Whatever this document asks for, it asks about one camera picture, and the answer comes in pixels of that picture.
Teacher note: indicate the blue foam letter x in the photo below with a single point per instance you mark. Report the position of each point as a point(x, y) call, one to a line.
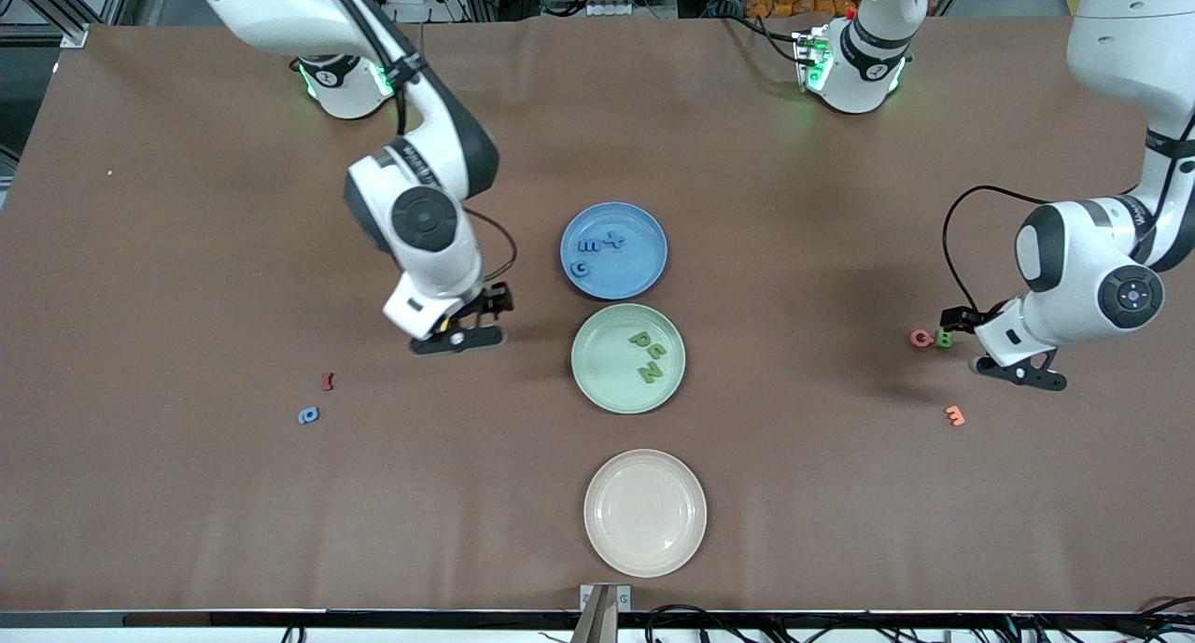
point(613, 242)

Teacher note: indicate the blue foam letter a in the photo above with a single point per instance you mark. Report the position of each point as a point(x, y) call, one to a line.
point(316, 411)

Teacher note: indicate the green round plate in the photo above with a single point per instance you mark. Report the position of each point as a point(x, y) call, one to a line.
point(607, 382)

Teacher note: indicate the aluminium frame profile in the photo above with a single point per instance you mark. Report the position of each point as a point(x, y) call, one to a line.
point(70, 36)

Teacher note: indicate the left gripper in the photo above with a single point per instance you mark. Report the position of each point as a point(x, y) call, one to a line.
point(961, 318)

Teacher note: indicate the orange foam letter m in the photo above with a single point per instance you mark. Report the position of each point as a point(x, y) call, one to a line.
point(954, 415)

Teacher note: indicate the red foam letter G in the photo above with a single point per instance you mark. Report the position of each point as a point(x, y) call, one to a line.
point(914, 338)

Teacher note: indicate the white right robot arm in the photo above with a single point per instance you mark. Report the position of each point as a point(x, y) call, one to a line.
point(439, 260)

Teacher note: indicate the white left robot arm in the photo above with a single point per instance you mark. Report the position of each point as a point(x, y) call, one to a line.
point(1074, 298)

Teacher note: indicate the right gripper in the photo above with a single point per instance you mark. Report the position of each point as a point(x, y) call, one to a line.
point(495, 300)

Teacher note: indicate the blue foam letter m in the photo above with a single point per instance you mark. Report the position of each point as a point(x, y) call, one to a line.
point(590, 244)

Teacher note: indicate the blue round plate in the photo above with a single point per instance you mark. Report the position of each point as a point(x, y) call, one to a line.
point(635, 270)

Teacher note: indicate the metal table edge bracket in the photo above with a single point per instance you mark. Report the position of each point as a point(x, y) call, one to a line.
point(605, 598)

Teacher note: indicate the green foam letter p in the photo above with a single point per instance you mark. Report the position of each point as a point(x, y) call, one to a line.
point(646, 342)

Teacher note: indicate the pink round plate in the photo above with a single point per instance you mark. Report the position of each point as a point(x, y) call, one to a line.
point(644, 512)

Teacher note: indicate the blue foam letter G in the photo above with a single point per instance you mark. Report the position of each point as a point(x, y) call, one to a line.
point(575, 270)

